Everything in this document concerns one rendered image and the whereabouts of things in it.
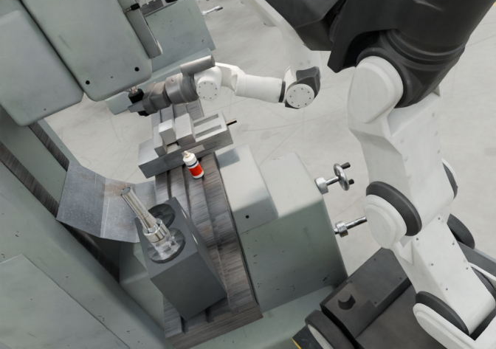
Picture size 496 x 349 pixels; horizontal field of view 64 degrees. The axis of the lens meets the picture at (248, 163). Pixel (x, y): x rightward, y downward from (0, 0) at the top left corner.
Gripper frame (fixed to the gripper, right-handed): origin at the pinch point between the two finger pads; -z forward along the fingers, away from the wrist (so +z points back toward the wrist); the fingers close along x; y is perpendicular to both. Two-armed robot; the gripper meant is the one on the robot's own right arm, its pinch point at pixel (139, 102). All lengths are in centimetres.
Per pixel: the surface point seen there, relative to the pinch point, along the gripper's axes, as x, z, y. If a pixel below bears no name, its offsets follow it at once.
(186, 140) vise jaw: -8.7, 3.1, 23.4
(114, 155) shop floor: -170, -139, 122
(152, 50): -0.9, 11.2, -13.3
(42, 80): 15.6, -11.8, -21.0
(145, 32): -1.0, 11.7, -18.6
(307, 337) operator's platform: 38, 28, 83
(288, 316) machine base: 18, 16, 103
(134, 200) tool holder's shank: 47.7, 12.6, -2.6
